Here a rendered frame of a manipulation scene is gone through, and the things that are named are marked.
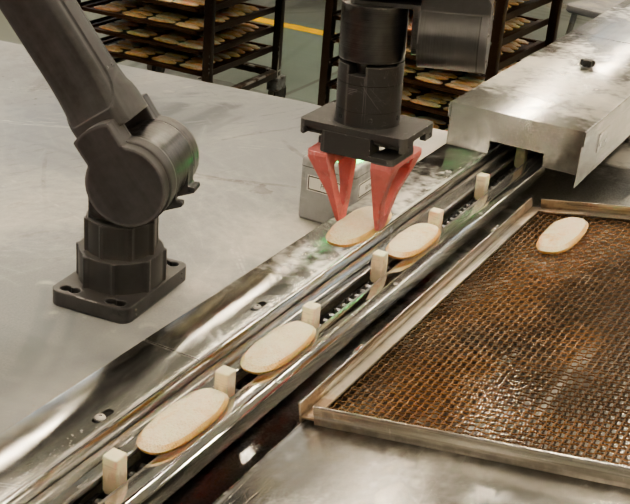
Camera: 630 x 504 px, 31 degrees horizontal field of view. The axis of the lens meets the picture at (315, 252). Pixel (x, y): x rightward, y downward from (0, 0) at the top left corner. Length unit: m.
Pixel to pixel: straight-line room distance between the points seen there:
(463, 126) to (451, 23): 0.53
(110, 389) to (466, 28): 0.40
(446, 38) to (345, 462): 0.37
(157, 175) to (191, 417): 0.25
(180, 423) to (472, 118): 0.73
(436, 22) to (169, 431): 0.39
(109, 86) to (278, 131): 0.59
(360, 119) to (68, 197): 0.48
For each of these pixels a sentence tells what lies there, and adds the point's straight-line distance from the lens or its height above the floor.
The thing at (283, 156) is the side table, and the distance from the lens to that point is 1.51.
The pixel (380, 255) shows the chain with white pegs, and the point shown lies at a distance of 1.12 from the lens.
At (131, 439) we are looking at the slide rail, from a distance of 0.86.
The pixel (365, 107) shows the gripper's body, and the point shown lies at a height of 1.05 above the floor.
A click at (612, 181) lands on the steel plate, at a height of 0.82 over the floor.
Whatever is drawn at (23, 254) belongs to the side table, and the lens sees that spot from 1.21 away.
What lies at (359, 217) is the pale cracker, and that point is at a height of 0.94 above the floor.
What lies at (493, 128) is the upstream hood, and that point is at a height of 0.90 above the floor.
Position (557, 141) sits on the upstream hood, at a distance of 1.43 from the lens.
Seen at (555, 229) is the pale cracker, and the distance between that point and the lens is 1.15.
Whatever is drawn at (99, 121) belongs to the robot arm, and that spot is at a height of 1.00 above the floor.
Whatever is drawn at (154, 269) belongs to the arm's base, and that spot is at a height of 0.86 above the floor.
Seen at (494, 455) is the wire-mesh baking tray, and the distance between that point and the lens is 0.76.
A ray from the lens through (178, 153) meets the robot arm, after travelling 1.06.
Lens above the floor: 1.34
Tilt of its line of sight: 25 degrees down
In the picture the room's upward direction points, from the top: 5 degrees clockwise
